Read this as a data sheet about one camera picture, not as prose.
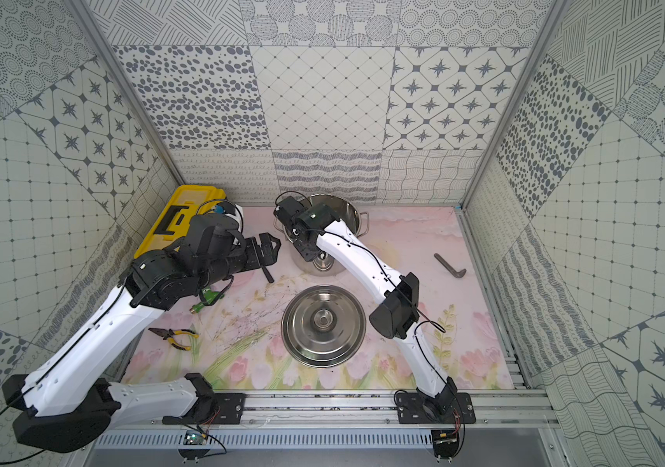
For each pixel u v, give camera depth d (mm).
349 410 760
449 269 1011
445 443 725
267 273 987
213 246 452
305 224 560
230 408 735
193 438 715
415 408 737
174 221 933
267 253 573
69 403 383
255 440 701
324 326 874
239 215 471
